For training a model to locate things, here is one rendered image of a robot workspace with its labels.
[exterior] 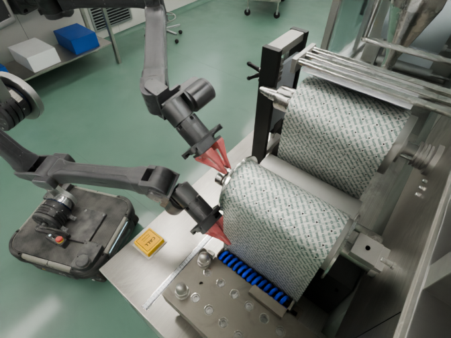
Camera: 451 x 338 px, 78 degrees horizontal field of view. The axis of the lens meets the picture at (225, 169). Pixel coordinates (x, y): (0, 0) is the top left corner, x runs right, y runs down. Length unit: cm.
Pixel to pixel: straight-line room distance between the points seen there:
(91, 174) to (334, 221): 62
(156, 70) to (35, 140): 251
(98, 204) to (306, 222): 163
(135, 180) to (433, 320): 62
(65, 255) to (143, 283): 101
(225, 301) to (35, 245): 147
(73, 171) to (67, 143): 207
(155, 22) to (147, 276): 75
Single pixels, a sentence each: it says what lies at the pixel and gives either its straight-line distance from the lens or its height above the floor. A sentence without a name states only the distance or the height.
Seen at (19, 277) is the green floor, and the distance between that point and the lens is 228.
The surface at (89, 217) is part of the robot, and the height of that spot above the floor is 26.
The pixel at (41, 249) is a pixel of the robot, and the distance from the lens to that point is 199.
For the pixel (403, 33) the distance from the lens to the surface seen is 108.
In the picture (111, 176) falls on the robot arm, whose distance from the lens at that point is 79.
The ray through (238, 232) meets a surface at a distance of 68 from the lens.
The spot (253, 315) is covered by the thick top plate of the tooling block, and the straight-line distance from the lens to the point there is 76.
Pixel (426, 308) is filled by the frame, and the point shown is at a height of 146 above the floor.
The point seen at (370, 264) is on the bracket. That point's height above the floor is 129.
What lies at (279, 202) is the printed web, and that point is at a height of 131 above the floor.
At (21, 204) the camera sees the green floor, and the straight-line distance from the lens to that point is 263.
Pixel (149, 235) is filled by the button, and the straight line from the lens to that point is 98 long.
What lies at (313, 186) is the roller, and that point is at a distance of 70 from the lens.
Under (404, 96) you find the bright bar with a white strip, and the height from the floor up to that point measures 145.
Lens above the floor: 176
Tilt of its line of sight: 49 degrees down
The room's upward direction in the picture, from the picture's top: straight up
